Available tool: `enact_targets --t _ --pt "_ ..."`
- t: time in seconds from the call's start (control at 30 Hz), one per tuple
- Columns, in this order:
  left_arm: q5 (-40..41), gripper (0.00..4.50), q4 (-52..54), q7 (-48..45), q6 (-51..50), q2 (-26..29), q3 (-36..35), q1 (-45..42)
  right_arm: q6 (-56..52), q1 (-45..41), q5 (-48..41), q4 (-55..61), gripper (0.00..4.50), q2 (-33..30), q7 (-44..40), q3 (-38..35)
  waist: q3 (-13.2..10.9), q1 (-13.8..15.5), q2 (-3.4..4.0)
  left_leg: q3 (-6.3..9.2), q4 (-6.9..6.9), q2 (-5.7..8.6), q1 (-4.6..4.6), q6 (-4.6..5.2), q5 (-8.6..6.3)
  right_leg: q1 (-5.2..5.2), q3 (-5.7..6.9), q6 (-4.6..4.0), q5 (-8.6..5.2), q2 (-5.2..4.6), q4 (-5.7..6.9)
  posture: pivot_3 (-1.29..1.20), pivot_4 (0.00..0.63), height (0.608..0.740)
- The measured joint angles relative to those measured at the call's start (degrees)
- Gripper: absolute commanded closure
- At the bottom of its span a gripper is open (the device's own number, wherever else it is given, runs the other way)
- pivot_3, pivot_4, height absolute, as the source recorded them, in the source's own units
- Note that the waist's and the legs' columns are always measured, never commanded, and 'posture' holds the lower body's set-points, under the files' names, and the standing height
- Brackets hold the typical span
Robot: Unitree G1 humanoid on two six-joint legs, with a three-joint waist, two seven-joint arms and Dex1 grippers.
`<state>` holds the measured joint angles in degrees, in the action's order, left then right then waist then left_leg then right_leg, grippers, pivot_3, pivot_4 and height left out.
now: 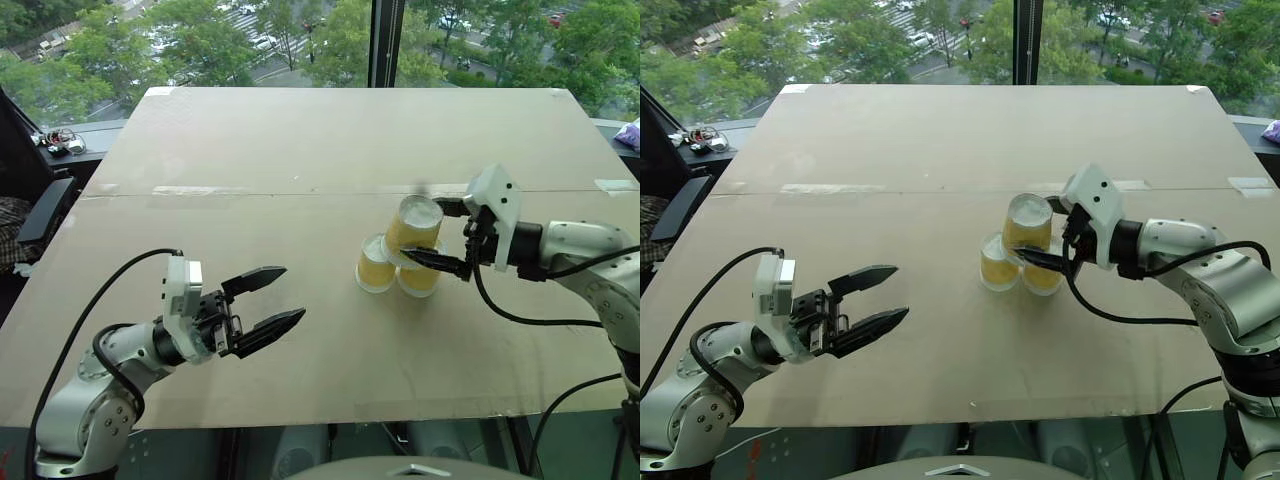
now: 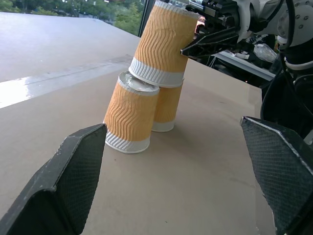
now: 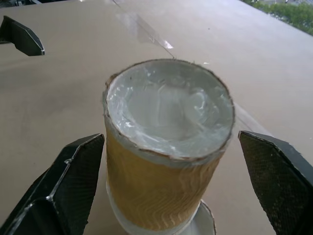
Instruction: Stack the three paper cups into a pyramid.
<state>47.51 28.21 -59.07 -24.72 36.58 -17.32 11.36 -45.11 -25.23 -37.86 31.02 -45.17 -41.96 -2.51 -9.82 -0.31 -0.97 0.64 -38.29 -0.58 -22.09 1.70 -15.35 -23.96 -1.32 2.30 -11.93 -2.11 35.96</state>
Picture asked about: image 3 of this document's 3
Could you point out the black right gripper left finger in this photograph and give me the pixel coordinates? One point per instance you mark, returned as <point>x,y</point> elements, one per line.
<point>61,186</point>

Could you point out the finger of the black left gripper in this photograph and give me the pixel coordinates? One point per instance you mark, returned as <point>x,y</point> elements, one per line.
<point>23,39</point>

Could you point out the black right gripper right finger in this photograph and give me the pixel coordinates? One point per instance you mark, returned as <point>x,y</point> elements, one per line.
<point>281,181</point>

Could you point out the brown corrugated paper cup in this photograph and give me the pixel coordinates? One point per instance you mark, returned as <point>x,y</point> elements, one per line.
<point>161,186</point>

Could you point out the clear tape strip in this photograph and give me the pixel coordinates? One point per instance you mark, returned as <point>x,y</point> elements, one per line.
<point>146,30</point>

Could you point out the green trees outside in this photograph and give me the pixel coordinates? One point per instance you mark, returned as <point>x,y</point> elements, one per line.
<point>291,13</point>

